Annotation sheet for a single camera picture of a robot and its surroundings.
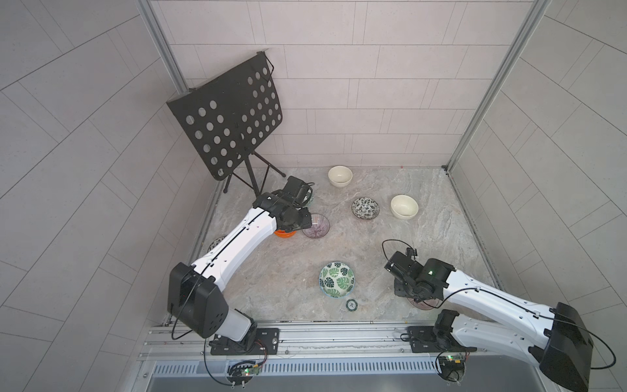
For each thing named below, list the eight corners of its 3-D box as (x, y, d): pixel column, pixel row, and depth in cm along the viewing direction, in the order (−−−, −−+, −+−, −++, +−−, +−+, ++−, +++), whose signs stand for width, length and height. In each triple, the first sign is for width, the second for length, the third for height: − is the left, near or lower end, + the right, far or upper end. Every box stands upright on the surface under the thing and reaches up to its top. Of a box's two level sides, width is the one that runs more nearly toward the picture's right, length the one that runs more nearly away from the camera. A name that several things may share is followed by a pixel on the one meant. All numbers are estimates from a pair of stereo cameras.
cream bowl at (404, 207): (392, 223, 100) (395, 215, 95) (388, 202, 107) (390, 194, 102) (416, 223, 100) (421, 215, 95) (411, 202, 107) (414, 194, 102)
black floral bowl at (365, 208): (352, 220, 101) (353, 213, 97) (351, 204, 106) (352, 197, 102) (378, 220, 101) (380, 213, 97) (375, 204, 106) (377, 197, 102)
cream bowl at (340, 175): (325, 183, 112) (325, 177, 109) (334, 169, 118) (334, 162, 115) (345, 191, 109) (346, 185, 106) (354, 175, 116) (354, 169, 112)
